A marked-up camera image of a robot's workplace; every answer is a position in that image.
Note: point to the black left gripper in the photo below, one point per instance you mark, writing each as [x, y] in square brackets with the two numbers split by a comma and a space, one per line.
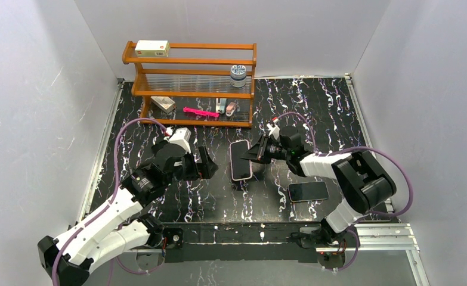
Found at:
[193, 166]

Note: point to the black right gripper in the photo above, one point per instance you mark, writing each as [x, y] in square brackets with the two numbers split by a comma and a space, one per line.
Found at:
[262, 149]

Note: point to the beige phone case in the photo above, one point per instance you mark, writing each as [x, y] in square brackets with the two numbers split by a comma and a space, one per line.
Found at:
[241, 160]

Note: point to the black phone with light edge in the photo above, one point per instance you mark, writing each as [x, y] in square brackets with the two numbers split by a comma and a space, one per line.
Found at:
[308, 191]

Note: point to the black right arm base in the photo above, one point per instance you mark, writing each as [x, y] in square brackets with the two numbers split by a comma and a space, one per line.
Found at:
[335, 251]

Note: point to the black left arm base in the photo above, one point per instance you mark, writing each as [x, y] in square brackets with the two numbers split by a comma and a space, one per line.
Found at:
[160, 239]

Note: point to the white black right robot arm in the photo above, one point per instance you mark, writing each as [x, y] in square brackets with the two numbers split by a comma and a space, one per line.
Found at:
[363, 181]

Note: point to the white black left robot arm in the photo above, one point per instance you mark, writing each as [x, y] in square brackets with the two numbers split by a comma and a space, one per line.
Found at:
[72, 256]

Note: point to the pink white stapler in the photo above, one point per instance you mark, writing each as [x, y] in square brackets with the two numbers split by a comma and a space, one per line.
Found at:
[230, 109]

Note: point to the small white blue box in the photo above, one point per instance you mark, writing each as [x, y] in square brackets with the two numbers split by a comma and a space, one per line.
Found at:
[220, 105]

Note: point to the pink comb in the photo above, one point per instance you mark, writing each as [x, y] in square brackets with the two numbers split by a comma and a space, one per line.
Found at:
[200, 112]

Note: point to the small grey white box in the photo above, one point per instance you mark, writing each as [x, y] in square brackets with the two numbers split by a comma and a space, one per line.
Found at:
[166, 104]

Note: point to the round blue white tin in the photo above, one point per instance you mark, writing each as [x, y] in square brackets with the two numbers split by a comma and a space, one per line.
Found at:
[238, 75]

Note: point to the orange wooden shelf rack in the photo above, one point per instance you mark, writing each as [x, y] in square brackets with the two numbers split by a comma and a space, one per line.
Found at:
[186, 86]

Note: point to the white red box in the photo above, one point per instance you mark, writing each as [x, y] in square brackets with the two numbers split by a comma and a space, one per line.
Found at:
[147, 48]

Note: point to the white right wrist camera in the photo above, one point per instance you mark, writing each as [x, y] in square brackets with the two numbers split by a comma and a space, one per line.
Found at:
[273, 128]

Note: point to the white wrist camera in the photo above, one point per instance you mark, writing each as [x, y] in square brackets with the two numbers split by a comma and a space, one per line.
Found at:
[273, 128]
[181, 138]

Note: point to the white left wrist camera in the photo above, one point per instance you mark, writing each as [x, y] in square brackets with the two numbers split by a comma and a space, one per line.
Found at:
[181, 138]

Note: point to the aluminium front frame rail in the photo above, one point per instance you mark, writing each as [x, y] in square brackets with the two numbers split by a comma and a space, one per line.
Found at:
[270, 241]

